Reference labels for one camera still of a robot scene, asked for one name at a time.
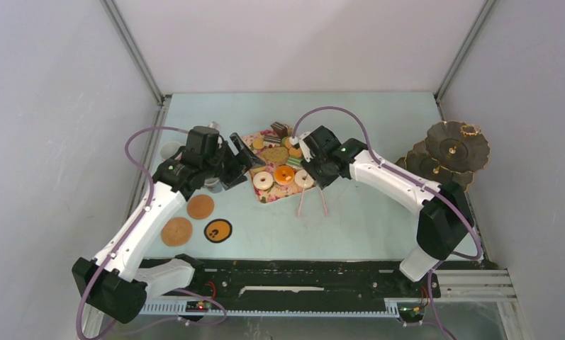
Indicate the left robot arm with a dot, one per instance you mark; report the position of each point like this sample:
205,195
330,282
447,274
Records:
113,280

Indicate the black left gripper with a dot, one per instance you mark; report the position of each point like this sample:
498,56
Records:
235,176

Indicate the orange glazed donut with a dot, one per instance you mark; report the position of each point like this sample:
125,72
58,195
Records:
284,175

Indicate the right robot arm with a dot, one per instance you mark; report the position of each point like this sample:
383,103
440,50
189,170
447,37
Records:
443,219

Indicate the white donut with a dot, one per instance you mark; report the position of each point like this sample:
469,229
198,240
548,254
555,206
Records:
303,180
263,180

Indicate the small yellow cookie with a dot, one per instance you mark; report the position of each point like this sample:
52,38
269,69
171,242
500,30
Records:
258,144

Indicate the floral rectangular tray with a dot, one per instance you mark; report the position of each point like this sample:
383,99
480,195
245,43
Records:
276,192

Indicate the green striped cake slice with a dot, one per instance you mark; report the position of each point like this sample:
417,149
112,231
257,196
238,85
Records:
294,162

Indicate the upper wooden round coaster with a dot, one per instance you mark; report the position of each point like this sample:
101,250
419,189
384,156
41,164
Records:
200,207

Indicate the brown oval cookie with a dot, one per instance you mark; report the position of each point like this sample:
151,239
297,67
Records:
275,155

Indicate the pink handled metal tongs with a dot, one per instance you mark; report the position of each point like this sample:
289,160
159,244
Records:
311,201

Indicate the orange round biscuit lower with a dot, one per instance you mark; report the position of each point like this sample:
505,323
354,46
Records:
295,152

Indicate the striped chocolate cake slice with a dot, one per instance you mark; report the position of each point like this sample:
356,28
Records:
271,141

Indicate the blue grey mug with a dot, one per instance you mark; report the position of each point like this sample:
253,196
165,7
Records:
213,185

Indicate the three tier black cake stand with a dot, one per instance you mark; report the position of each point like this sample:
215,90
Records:
452,151

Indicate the orange question mark coaster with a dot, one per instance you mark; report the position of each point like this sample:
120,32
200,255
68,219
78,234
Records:
218,231

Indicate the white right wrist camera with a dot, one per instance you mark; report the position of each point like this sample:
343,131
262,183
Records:
299,141

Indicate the chocolate cake piece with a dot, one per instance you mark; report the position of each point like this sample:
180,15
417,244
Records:
281,130

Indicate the wooden round coaster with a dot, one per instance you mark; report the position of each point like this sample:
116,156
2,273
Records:
200,207
176,232

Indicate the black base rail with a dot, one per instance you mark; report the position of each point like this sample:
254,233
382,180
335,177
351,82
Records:
301,288

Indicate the lower wooden round coaster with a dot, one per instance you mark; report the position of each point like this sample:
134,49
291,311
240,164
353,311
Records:
176,232

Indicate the pink mug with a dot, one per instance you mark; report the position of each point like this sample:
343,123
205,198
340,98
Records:
171,150

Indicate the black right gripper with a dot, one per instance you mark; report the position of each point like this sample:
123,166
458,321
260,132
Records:
322,182

